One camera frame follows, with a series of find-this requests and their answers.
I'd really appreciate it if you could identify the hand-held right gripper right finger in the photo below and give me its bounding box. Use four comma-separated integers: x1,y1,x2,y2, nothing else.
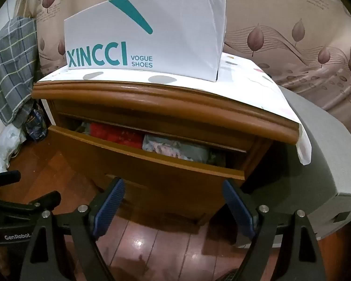
222,179,328,281

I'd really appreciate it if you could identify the white shoe box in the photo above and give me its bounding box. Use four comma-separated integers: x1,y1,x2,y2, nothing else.
64,0,228,82

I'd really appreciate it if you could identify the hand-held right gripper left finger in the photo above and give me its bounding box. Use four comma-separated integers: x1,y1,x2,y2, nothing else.
20,177,126,281

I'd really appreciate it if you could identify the pale floral underwear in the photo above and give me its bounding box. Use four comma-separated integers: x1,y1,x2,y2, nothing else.
142,135,194,161

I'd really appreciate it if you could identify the beige leaf printed cloth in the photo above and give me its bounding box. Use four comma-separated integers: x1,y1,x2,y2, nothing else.
6,0,351,141

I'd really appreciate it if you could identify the red underwear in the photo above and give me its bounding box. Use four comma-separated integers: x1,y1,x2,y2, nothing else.
89,123,144,150

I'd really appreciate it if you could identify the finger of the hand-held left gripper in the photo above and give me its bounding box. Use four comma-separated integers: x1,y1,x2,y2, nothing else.
0,170,22,188
0,191,62,221

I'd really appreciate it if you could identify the grey plaid cloth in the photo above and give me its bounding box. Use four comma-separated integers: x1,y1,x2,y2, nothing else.
0,16,43,129

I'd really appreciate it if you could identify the dark blue package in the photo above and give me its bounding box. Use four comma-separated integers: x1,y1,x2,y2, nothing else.
25,108,47,141

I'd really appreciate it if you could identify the white plastic bag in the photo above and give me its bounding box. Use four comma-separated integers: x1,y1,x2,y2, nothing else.
0,123,21,173

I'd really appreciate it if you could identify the wooden nightstand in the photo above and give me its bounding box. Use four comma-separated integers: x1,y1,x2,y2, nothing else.
32,80,299,226

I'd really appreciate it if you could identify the white dotted cover sheet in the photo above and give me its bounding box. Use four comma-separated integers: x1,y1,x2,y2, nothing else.
37,52,312,165

